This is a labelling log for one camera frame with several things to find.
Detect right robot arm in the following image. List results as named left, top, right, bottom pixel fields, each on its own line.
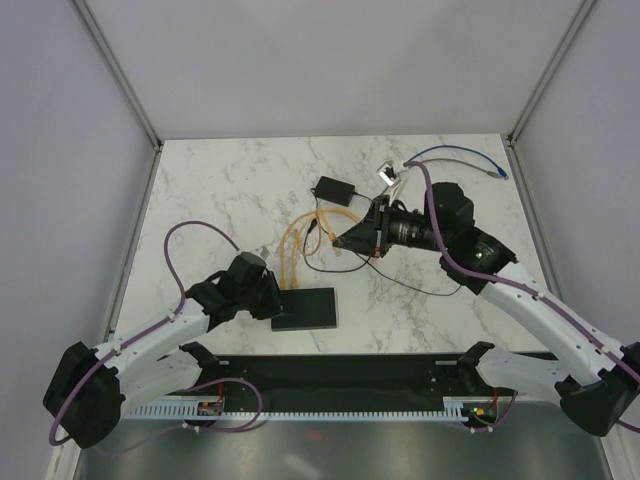
left=333, top=182, right=639, bottom=437

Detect yellow ethernet cable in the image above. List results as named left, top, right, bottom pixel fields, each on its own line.
left=289, top=212, right=331, bottom=290
left=279, top=219, right=321, bottom=290
left=314, top=209, right=364, bottom=256

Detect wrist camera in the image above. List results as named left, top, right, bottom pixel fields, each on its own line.
left=255, top=246, right=272, bottom=262
left=377, top=161, right=407, bottom=203

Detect black network switch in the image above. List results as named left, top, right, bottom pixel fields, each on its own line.
left=271, top=287, right=338, bottom=332

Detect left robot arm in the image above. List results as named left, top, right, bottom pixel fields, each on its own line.
left=43, top=252, right=286, bottom=448

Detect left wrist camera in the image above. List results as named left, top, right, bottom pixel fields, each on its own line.
left=255, top=246, right=272, bottom=262

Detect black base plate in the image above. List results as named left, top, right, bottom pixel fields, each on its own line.
left=159, top=352, right=516, bottom=416

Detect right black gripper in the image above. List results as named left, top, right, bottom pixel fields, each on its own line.
left=333, top=195, right=448, bottom=258

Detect aluminium frame rail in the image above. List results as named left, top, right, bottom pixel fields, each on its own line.
left=69, top=352, right=616, bottom=401

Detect black power cord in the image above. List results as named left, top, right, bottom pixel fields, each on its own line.
left=299, top=192, right=464, bottom=297

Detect blue ethernet cable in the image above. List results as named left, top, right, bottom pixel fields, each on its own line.
left=404, top=144, right=510, bottom=180

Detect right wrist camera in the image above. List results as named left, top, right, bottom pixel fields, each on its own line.
left=377, top=161, right=407, bottom=203

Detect white slotted cable duct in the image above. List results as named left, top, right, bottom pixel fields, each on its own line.
left=125, top=396, right=468, bottom=422

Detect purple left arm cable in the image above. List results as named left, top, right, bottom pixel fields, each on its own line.
left=48, top=221, right=266, bottom=459

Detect black power adapter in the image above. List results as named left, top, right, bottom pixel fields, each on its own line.
left=312, top=176, right=356, bottom=207

